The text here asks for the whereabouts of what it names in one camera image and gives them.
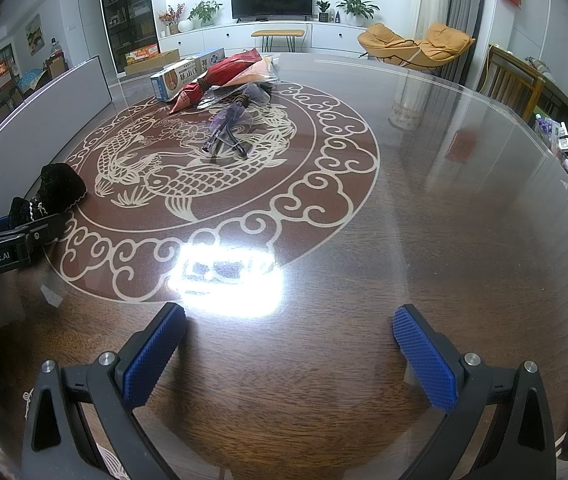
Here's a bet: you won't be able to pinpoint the wooden bench with metal legs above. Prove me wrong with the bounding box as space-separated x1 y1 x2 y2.
251 29 306 54

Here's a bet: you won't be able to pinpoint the blue and white carton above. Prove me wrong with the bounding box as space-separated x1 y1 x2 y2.
150 58 203 101

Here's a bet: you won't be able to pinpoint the red foil packet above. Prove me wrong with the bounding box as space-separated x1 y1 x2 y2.
168 50 265 115

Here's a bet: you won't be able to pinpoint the grey blue carton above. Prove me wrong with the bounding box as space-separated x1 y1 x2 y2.
199 47 227 75

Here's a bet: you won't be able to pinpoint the blue patterned cloth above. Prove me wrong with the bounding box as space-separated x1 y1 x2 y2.
16 67 48 93

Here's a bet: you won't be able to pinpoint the red flowers in vase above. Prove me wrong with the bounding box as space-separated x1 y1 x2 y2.
158 3 186 36

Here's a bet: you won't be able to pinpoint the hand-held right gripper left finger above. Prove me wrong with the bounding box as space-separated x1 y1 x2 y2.
21 301 187 480

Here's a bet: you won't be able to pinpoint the clear plastic bags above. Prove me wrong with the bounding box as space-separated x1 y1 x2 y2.
241 55 283 86

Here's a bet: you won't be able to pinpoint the black velvet beaded cloth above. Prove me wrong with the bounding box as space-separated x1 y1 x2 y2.
8 163 88 234

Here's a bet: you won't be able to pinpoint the black flat television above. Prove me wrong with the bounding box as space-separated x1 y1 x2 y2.
230 0 314 22

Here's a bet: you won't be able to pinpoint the bushy green potted plant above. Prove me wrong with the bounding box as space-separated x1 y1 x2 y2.
188 0 224 27

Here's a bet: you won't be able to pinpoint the grey curtain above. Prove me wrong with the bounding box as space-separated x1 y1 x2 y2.
445 0 501 84

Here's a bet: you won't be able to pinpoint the yellow lounge chair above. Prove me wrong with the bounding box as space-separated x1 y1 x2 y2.
357 21 476 70

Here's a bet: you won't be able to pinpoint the white sheer curtain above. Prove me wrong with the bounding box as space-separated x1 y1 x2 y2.
409 0 456 42

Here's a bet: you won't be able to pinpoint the large leafy potted plant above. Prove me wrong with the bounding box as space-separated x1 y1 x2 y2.
336 0 381 27

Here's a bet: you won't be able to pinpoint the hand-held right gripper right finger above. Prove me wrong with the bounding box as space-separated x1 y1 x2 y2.
392 303 558 480

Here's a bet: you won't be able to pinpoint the wooden chair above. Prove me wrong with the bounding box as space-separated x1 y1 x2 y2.
483 43 548 117

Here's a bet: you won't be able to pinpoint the grey partition panel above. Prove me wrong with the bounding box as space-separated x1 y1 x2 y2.
0 55 112 182

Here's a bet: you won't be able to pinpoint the colourful printed box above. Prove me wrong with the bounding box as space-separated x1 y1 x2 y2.
127 43 160 64

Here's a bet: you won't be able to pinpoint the framed wall painting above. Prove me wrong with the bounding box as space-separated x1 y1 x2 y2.
24 13 44 57

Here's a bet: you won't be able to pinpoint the wooden sideboard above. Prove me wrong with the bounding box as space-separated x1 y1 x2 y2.
526 55 568 142

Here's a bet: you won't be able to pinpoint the brown cardboard box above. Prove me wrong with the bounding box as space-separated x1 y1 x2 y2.
123 49 181 76

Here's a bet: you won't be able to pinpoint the black glass display cabinet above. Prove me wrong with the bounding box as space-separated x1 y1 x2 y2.
97 0 160 76

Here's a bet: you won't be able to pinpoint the white television cabinet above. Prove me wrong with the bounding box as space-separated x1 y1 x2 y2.
158 19 381 57

